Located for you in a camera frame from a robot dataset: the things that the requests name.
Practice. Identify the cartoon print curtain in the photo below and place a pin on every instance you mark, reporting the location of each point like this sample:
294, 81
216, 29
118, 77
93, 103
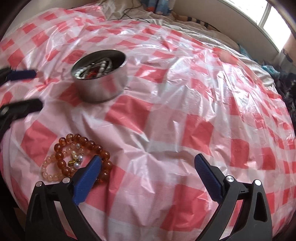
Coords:
160, 7
286, 58

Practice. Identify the window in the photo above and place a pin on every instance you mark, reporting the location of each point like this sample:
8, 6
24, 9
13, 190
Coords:
262, 16

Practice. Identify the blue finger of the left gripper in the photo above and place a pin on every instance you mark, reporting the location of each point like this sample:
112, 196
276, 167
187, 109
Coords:
8, 74
18, 110

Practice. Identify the black puffer jacket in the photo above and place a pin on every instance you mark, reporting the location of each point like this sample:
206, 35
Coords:
286, 88

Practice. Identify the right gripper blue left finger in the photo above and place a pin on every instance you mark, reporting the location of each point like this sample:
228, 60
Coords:
43, 221

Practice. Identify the round stainless steel tin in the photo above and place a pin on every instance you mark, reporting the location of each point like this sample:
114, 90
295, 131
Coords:
100, 76

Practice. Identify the cartoon print left curtain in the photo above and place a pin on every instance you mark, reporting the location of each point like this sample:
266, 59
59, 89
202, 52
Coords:
160, 7

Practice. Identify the light blue plastic bag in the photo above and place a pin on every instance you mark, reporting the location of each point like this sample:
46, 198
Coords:
265, 66

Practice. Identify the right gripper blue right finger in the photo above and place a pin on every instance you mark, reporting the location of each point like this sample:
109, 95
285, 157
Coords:
254, 219

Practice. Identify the red white checkered plastic sheet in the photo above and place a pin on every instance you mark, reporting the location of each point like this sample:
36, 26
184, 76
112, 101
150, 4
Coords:
183, 98

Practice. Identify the cartoon print right curtain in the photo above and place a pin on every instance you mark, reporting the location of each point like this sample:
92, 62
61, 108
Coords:
286, 58

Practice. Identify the striped pillow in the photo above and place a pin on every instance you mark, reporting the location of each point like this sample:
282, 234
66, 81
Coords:
190, 19

